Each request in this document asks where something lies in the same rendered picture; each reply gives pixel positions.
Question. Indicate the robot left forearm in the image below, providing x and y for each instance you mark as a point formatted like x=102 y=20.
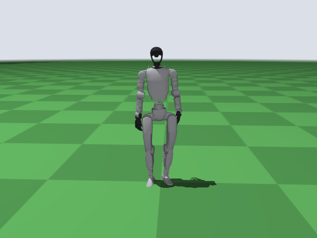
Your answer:
x=177 y=104

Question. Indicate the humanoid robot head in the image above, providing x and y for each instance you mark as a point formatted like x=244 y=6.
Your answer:
x=156 y=51

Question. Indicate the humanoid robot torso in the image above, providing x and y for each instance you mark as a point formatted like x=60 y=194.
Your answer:
x=158 y=88

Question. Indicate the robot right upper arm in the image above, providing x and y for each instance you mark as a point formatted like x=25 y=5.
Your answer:
x=140 y=84

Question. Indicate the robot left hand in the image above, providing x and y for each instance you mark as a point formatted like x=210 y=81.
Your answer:
x=178 y=116

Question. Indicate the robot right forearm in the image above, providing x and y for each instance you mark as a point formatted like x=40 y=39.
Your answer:
x=139 y=106

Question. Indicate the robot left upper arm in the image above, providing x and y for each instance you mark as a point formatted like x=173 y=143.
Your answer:
x=174 y=82

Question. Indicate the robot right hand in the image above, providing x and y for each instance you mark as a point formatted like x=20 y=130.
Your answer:
x=138 y=124

